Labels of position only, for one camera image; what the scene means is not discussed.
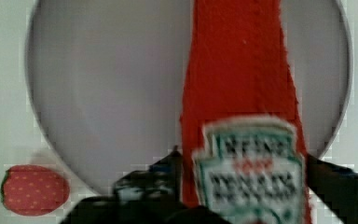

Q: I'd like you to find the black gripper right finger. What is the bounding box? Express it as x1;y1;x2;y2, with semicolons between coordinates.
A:
307;154;358;224

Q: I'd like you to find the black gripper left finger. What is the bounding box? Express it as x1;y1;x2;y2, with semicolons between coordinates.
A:
60;149;230;224

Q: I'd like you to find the red plush ketchup bottle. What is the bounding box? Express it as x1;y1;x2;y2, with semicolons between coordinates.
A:
180;0;311;224

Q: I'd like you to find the lavender round plate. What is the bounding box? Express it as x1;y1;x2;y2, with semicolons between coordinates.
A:
26;0;352;194

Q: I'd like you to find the plush strawberry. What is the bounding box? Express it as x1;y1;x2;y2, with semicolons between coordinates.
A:
0;164;70;217

